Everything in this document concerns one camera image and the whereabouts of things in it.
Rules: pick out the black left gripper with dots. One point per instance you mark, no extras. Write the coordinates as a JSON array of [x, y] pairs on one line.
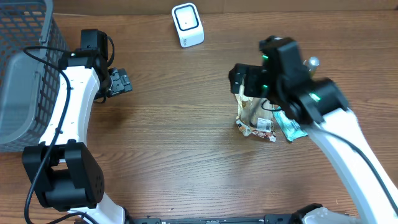
[[122, 81]]

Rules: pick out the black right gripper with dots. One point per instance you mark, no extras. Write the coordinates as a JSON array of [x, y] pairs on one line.
[[244, 79]]

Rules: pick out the brown snack packet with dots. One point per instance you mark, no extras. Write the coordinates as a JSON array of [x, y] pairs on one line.
[[255, 117]]

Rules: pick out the silver round ball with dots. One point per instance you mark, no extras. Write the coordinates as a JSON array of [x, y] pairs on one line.
[[312, 64]]

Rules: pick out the teal white snack packet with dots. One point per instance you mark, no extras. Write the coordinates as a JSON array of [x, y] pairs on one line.
[[289, 127]]

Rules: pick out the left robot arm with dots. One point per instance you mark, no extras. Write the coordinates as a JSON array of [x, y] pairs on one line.
[[63, 173]]

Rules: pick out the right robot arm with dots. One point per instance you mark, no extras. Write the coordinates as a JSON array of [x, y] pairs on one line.
[[322, 110]]

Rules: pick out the white barcode scanner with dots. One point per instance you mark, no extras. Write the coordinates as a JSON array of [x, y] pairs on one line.
[[188, 24]]

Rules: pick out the grey plastic mesh basket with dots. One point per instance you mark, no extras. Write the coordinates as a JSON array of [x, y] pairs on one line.
[[30, 43]]

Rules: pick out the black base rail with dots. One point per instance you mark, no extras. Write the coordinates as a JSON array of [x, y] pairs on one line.
[[211, 221]]

